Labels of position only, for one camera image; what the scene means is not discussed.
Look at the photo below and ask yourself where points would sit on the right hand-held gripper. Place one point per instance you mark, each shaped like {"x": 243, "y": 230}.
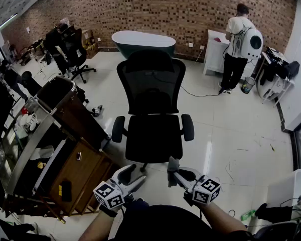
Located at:
{"x": 205, "y": 191}

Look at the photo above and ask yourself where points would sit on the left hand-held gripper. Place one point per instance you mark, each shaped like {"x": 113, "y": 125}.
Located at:
{"x": 108, "y": 193}

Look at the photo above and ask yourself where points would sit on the black office chair seat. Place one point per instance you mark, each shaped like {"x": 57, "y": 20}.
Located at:
{"x": 153, "y": 139}

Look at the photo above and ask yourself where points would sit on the person's left forearm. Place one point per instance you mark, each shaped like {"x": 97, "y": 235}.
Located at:
{"x": 95, "y": 227}

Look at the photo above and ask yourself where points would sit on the person's right forearm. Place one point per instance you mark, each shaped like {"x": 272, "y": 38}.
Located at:
{"x": 220, "y": 217}

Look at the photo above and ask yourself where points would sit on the black chair base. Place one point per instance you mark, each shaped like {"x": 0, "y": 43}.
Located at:
{"x": 143, "y": 167}

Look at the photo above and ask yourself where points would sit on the wooden cabinet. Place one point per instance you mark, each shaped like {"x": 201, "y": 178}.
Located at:
{"x": 87, "y": 169}

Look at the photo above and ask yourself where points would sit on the black chair armrest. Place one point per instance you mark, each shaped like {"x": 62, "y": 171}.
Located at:
{"x": 188, "y": 127}
{"x": 118, "y": 129}

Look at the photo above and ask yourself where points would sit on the person's black clothing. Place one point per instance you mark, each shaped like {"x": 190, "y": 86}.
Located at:
{"x": 165, "y": 225}

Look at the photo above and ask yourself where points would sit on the small white object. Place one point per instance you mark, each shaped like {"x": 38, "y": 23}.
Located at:
{"x": 79, "y": 156}

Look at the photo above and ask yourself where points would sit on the black pouch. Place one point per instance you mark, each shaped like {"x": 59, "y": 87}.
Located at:
{"x": 66, "y": 191}

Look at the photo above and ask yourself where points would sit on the green packet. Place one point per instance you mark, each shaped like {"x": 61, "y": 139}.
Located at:
{"x": 248, "y": 215}

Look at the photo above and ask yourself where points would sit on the yellow packet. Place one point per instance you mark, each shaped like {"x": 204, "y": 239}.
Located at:
{"x": 60, "y": 190}

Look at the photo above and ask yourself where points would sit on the spare hand-held gripper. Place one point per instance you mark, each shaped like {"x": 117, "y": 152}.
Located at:
{"x": 97, "y": 111}

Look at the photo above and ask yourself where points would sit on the small yellow object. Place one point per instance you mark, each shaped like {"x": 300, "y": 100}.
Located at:
{"x": 41, "y": 165}

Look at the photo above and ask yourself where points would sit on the white dish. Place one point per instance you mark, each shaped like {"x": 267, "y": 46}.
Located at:
{"x": 42, "y": 151}

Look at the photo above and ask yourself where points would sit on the black mesh chair backrest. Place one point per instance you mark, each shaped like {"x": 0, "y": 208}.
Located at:
{"x": 151, "y": 84}

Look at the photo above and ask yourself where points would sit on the white box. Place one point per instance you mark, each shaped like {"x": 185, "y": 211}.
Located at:
{"x": 288, "y": 187}

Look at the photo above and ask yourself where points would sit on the mesh wastebasket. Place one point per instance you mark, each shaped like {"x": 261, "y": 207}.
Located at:
{"x": 247, "y": 85}

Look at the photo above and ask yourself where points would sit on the white metal rack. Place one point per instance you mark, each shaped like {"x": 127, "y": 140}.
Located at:
{"x": 269, "y": 92}

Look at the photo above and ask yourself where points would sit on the white cabinet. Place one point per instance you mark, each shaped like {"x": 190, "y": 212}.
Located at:
{"x": 214, "y": 56}

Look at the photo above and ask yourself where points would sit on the black hanging garment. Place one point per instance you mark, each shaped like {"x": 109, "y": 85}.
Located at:
{"x": 266, "y": 73}

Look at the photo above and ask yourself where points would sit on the brown cardboard box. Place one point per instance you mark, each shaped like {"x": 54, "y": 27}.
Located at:
{"x": 91, "y": 51}
{"x": 87, "y": 37}

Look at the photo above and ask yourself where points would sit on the black mesh office chair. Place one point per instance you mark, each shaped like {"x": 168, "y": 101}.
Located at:
{"x": 76, "y": 51}

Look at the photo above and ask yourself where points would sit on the green white bathtub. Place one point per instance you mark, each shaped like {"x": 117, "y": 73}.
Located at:
{"x": 143, "y": 40}

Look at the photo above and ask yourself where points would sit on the red rag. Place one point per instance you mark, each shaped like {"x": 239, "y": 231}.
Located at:
{"x": 217, "y": 39}

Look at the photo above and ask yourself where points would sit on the black bag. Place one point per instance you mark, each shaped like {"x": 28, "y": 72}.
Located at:
{"x": 291, "y": 69}

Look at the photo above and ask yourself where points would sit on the white round-window backpack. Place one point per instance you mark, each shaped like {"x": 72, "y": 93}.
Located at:
{"x": 254, "y": 43}

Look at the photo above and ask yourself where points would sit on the long ceiling light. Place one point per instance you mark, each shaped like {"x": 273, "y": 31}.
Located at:
{"x": 5, "y": 23}

